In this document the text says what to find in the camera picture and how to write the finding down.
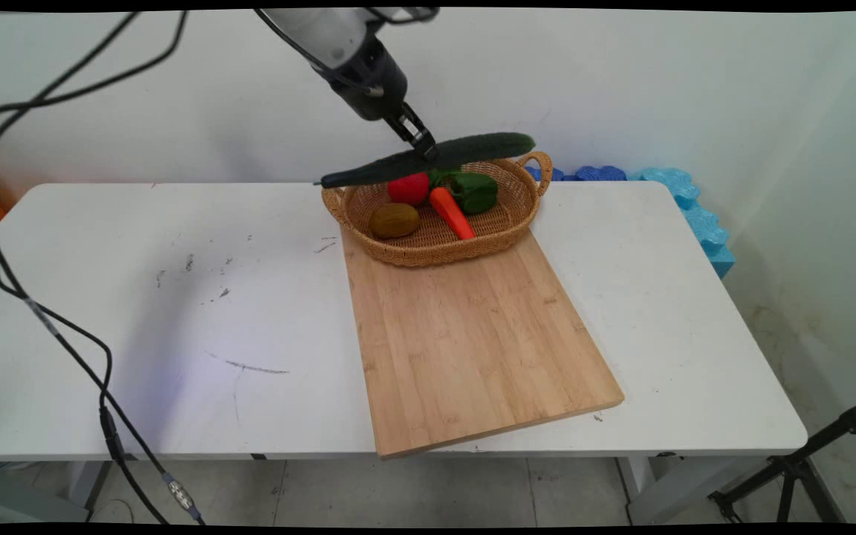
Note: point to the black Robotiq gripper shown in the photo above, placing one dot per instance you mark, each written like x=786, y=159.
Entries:
x=368, y=82

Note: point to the dark green cucumber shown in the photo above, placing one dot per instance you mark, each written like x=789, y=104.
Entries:
x=472, y=148

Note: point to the green leafy vegetable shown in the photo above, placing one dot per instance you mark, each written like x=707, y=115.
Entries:
x=441, y=177

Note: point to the red tomato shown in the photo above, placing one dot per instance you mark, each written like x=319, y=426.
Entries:
x=408, y=190

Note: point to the green bell pepper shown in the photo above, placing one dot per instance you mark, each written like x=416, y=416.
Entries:
x=476, y=193

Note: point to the brown kiwi fruit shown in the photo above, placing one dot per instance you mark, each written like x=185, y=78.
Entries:
x=394, y=221

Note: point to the orange carrot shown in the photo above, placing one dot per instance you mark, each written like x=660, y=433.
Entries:
x=452, y=213

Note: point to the woven wicker basket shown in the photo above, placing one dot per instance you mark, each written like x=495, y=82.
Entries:
x=435, y=249

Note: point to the dark blue foam piece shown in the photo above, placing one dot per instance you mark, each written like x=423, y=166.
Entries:
x=591, y=174

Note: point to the bamboo cutting board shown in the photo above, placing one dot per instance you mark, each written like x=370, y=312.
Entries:
x=472, y=342

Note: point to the light blue foam piece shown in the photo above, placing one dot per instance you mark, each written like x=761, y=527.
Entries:
x=703, y=223

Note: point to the white table leg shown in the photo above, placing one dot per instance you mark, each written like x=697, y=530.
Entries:
x=19, y=494
x=666, y=490

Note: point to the black tripod stand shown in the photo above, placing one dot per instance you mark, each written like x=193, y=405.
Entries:
x=796, y=468

